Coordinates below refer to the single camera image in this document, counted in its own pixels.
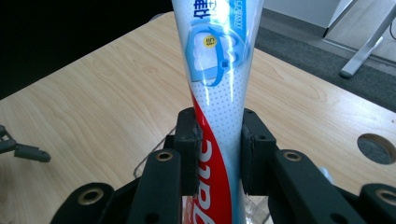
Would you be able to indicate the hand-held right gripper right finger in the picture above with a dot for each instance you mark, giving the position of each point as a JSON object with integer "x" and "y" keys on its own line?
{"x": 255, "y": 152}

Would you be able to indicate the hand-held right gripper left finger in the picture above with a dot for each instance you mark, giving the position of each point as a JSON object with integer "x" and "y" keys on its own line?
{"x": 186, "y": 149}

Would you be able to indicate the clear plastic container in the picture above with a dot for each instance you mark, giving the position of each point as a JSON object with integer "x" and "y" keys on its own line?
{"x": 256, "y": 209}

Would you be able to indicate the blue red toothpaste tube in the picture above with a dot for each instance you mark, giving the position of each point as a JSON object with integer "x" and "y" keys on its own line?
{"x": 219, "y": 102}

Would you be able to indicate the white desk frame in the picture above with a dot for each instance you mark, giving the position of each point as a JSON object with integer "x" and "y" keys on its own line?
{"x": 364, "y": 49}

